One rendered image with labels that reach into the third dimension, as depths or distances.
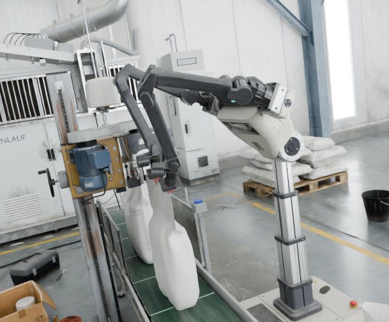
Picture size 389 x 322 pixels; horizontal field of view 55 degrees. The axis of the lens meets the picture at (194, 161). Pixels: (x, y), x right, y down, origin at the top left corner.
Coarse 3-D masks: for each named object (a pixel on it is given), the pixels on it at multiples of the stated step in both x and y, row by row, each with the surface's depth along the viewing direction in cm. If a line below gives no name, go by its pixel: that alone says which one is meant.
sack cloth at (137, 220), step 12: (132, 192) 271; (144, 192) 264; (132, 204) 263; (144, 204) 265; (132, 216) 266; (144, 216) 266; (132, 228) 268; (144, 228) 267; (132, 240) 274; (144, 240) 269; (144, 252) 269
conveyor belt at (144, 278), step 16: (128, 240) 320; (128, 256) 287; (128, 272) 261; (144, 272) 257; (144, 288) 236; (208, 288) 224; (144, 304) 218; (160, 304) 215; (208, 304) 208; (224, 304) 206; (160, 320) 200; (176, 320) 198; (192, 320) 196; (208, 320) 194; (224, 320) 192; (240, 320) 190
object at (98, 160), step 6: (102, 150) 200; (108, 150) 202; (90, 156) 199; (96, 156) 198; (102, 156) 200; (108, 156) 203; (90, 162) 201; (96, 162) 198; (102, 162) 200; (108, 162) 203; (96, 168) 198; (102, 168) 204
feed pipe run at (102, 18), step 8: (104, 0) 526; (112, 0) 429; (120, 0) 429; (128, 0) 436; (96, 8) 436; (104, 8) 432; (112, 8) 431; (120, 8) 432; (96, 16) 434; (104, 16) 434; (112, 16) 435; (120, 16) 439; (96, 24) 440; (104, 24) 442; (112, 40) 537; (112, 48) 538
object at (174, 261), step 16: (160, 192) 205; (160, 208) 220; (160, 224) 210; (176, 224) 205; (160, 240) 202; (176, 240) 199; (160, 256) 208; (176, 256) 198; (192, 256) 203; (160, 272) 212; (176, 272) 199; (192, 272) 203; (160, 288) 222; (176, 288) 201; (192, 288) 203; (176, 304) 204; (192, 304) 207
